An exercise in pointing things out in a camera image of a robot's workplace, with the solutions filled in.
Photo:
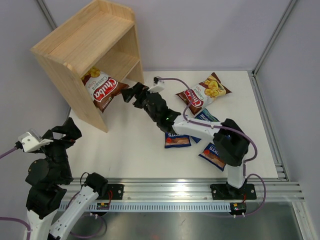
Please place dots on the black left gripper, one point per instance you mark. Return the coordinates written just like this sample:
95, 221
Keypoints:
69, 128

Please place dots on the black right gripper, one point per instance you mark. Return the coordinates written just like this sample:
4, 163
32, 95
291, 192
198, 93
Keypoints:
128, 94

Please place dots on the brown Chuba cassava chips bag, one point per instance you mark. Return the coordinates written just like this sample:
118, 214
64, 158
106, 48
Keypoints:
101, 87

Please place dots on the blue Burts spicy chilli bag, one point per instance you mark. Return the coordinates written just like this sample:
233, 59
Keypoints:
176, 141

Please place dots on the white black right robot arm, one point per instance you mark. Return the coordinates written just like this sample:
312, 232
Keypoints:
231, 143

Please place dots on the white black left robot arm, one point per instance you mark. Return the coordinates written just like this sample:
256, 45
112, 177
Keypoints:
47, 175

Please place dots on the light wooden shelf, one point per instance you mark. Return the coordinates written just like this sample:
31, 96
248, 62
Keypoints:
102, 34

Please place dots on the blue Burts sea salt bag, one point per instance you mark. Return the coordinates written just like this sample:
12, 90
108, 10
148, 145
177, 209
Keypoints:
205, 115

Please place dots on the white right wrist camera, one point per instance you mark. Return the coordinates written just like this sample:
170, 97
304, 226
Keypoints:
158, 85

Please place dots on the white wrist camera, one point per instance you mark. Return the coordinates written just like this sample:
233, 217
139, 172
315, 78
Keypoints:
158, 85
31, 141

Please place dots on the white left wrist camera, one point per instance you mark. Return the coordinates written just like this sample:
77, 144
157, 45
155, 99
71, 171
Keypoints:
31, 141

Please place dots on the white slotted cable duct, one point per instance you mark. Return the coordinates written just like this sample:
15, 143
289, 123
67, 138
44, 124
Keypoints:
161, 207

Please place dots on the aluminium mounting rail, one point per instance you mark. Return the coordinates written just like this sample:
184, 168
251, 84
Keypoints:
197, 189

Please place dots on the aluminium frame post right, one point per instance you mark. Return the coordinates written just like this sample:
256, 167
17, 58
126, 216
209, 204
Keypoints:
274, 36

